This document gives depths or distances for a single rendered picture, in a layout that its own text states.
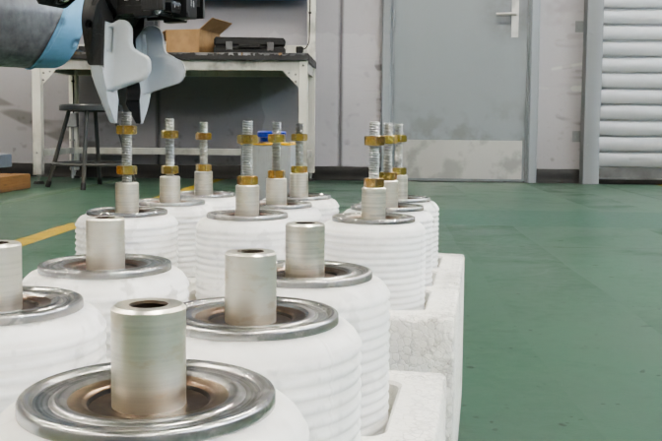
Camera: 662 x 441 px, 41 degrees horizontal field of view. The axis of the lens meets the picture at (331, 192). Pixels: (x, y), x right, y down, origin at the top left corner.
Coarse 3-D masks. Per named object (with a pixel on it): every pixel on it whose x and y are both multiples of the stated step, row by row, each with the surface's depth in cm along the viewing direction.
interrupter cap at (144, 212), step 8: (96, 208) 86; (104, 208) 87; (112, 208) 88; (144, 208) 87; (152, 208) 88; (160, 208) 87; (96, 216) 82; (120, 216) 81; (128, 216) 81; (136, 216) 82; (144, 216) 82; (152, 216) 83
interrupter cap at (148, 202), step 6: (150, 198) 99; (156, 198) 99; (180, 198) 100; (186, 198) 100; (192, 198) 99; (144, 204) 93; (150, 204) 93; (156, 204) 93; (162, 204) 93; (168, 204) 93; (174, 204) 93; (180, 204) 93; (186, 204) 94; (192, 204) 94; (198, 204) 95; (204, 204) 96
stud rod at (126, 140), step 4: (124, 112) 84; (128, 112) 84; (124, 116) 84; (128, 116) 84; (124, 120) 84; (128, 120) 84; (124, 124) 84; (128, 124) 84; (124, 136) 84; (128, 136) 84; (124, 140) 84; (128, 140) 84; (124, 144) 84; (128, 144) 84; (124, 148) 84; (128, 148) 84; (124, 152) 84; (128, 152) 84; (124, 156) 84; (128, 156) 84; (124, 160) 84; (128, 160) 84; (124, 164) 84; (128, 164) 84; (124, 176) 84; (128, 176) 84; (124, 180) 84; (128, 180) 84
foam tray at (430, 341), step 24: (456, 264) 102; (192, 288) 85; (432, 288) 86; (456, 288) 87; (408, 312) 75; (432, 312) 75; (456, 312) 78; (408, 336) 73; (432, 336) 73; (456, 336) 80; (408, 360) 74; (432, 360) 73; (456, 360) 82; (456, 384) 84; (456, 408) 86; (456, 432) 88
